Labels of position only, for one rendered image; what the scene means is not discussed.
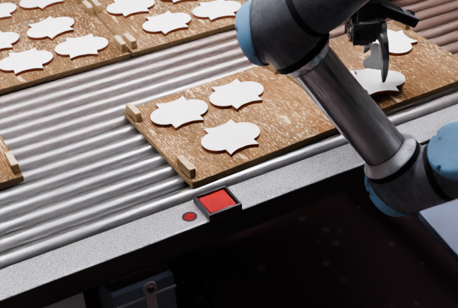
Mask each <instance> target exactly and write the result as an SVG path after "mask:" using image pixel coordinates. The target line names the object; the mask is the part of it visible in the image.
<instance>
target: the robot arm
mask: <svg viewBox="0 0 458 308"><path fill-rule="evenodd" d="M386 17H387V18H390V19H392V20H396V21H397V22H400V23H402V24H403V25H407V26H410V27H413V28H415V27H416V26H417V24H418V22H419V18H418V17H417V16H416V14H415V13H414V12H413V11H412V10H407V9H405V8H403V7H400V6H398V5H395V4H393V3H390V2H388V1H385V0H249V1H247V2H246V3H244V4H243V5H242V6H241V7H240V8H239V10H238V12H237V13H236V18H235V30H236V38H237V40H238V43H239V46H240V47H241V50H242V51H243V53H244V55H245V56H246V57H247V58H248V60H249V61H251V62H252V63H253V64H254V65H258V66H268V65H269V64H271V65H272V66H273V67H274V69H275V70H276V71H277V72H278V73H279V74H280V75H281V76H292V77H293V78H294V79H295V80H296V81H297V82H298V83H299V85H300V86H301V87H302V88H303V90H304V91H305V92H306V93H307V94H308V96H310V98H311V99H312V100H313V101H314V102H315V104H316V105H317V106H318V107H319V109H321V111H323V113H324V114H325V115H326V117H327V118H328V119H329V120H330V121H331V123H332V124H333V125H334V126H335V127H336V128H337V129H338V130H339V132H340V133H341V134H342V136H343V137H344V138H345V139H346V140H347V141H348V142H349V143H350V145H351V146H352V147H353V148H354V150H355V151H356V152H357V153H358V154H359V155H360V156H361V157H362V159H363V160H364V161H365V166H364V172H365V187H366V190H367V191H368V192H369V193H370V195H369V197H370V199H371V201H372V202H373V203H374V204H375V206H376V207H377V208H378V209H380V210H381V211H382V212H383V213H385V214H387V215H389V216H391V217H402V216H405V215H413V214H416V213H418V212H419V211H422V210H425V209H428V208H431V207H434V206H437V205H440V204H444V203H446V202H450V201H451V200H455V199H458V120H456V121H452V122H450V123H447V124H446V125H443V126H442V127H441V128H440V129H439V130H438V131H437V134H436V136H434V135H433V136H432V137H431V140H430V141H429V143H428V144H426V145H423V146H421V145H420V144H419V143H418V142H417V140H416V139H415V138H414V136H413V135H411V134H401V133H400V132H399V131H398V130H397V128H396V127H395V126H394V125H393V124H392V122H391V121H390V120H389V119H388V117H387V116H386V115H385V114H384V113H383V111H382V110H381V109H380V107H379V106H378V105H377V103H375V102H374V100H373V99H372V98H371V96H370V95H369V94H368V92H366V90H365V89H364V88H363V87H362V85H361V84H360V83H359V82H358V80H357V79H356V78H355V77H354V76H353V74H352V73H351V72H350V70H349V69H348V68H347V67H346V66H345V65H344V63H343V62H342V61H341V59H340V58H339V57H338V56H337V55H336V54H335V52H334V51H333V50H332V48H331V47H330V46H329V41H330V33H329V32H330V31H332V30H333V29H335V28H337V27H338V26H339V25H340V24H342V23H343V22H345V33H347V36H348V38H349V40H348V41H349V42H351V43H352V45H353V46H358V45H360V46H363V53H366V52H368V51H369V50H370V51H371V53H370V55H369V56H368V57H366V58H365V59H363V66H364V67H366V68H369V69H374V70H381V77H382V82H385V81H386V78H387V76H388V67H389V43H388V35H387V23H386ZM376 40H378V41H379V43H373V42H376Z"/></svg>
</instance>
